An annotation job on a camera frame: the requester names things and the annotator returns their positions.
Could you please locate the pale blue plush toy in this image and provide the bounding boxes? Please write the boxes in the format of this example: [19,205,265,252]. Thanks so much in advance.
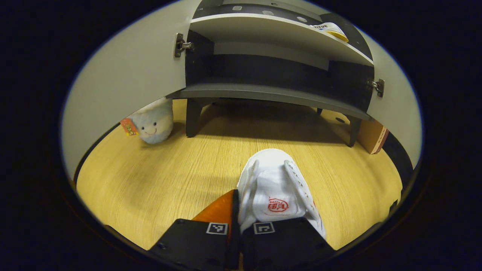
[120,97,175,145]

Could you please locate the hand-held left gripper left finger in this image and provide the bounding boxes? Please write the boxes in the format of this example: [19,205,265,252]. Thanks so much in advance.
[148,189,240,271]

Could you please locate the white cabinet door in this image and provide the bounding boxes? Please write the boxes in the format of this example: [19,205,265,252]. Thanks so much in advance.
[62,0,202,181]
[361,28,423,168]

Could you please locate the white shoe with yellow sole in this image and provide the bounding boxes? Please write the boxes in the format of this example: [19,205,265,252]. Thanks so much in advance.
[237,148,326,240]
[311,22,349,43]

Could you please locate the orange cardboard box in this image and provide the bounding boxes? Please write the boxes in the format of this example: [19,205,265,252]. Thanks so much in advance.
[357,118,389,155]

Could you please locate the metal door hinge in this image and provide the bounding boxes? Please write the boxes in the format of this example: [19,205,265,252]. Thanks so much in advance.
[367,79,385,98]
[174,33,195,58]

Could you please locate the white shoe cabinet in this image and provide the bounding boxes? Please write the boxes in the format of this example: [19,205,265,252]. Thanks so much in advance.
[166,0,377,148]

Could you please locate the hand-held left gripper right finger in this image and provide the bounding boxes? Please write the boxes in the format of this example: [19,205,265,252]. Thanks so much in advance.
[240,217,336,271]

